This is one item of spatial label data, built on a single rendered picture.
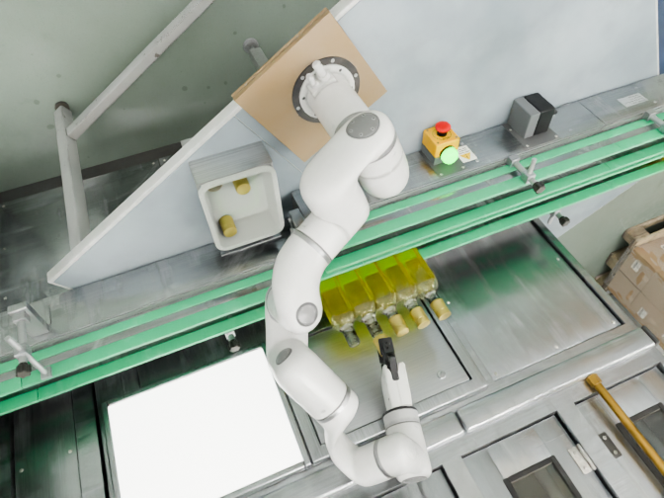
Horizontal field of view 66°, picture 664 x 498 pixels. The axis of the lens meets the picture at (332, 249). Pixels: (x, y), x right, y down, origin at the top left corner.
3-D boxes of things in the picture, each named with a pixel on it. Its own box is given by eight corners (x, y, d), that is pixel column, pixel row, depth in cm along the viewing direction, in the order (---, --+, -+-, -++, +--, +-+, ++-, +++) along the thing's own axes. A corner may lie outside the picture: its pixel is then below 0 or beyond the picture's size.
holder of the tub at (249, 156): (214, 240, 133) (221, 262, 129) (188, 161, 112) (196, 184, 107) (276, 220, 137) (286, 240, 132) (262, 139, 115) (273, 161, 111)
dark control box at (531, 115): (505, 122, 144) (523, 139, 140) (512, 98, 138) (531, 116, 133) (530, 114, 146) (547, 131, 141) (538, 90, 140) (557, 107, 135)
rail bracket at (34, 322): (33, 316, 123) (37, 400, 110) (-7, 277, 109) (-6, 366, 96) (53, 309, 124) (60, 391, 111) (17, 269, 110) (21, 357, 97)
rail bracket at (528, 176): (502, 163, 137) (533, 196, 129) (509, 141, 131) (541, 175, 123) (515, 159, 138) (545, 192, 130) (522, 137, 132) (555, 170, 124)
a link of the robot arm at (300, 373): (382, 358, 92) (354, 339, 106) (303, 276, 86) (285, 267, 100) (319, 427, 89) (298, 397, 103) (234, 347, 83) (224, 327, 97)
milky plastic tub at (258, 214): (209, 229, 129) (218, 254, 124) (187, 162, 111) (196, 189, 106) (275, 207, 133) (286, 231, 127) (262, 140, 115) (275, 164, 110)
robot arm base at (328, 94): (280, 79, 103) (307, 123, 94) (330, 41, 101) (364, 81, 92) (316, 125, 115) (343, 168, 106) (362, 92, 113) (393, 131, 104)
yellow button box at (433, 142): (419, 149, 138) (433, 166, 134) (422, 126, 133) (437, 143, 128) (442, 141, 140) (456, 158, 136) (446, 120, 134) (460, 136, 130)
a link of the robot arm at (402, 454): (365, 481, 95) (405, 465, 91) (355, 425, 102) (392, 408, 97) (410, 488, 105) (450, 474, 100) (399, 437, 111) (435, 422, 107)
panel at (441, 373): (105, 407, 128) (124, 550, 108) (100, 402, 126) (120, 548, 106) (421, 287, 147) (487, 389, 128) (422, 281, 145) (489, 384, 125)
